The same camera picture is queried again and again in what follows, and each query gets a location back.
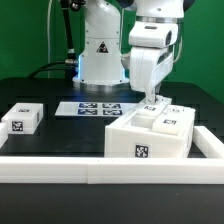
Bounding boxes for white U-shaped fence frame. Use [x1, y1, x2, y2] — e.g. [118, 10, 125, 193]
[0, 123, 224, 184]

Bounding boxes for black cable bundle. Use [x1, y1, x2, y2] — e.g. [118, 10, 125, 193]
[27, 0, 87, 80]

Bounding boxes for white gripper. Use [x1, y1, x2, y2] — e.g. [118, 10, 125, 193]
[129, 21, 178, 104]

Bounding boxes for white cabinet top block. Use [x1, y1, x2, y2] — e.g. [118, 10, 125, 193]
[1, 103, 43, 134]

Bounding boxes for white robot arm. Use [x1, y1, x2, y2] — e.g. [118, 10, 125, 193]
[73, 0, 195, 104]

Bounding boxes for white door panel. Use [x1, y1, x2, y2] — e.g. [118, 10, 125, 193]
[152, 115, 183, 135]
[135, 95, 172, 118]

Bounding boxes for white thin cable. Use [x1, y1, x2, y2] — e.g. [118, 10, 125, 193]
[46, 0, 54, 80]

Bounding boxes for white cabinet body box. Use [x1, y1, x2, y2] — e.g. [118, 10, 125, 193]
[104, 105, 195, 158]

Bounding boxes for white marker base plate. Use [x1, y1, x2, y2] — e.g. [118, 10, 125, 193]
[55, 102, 136, 117]

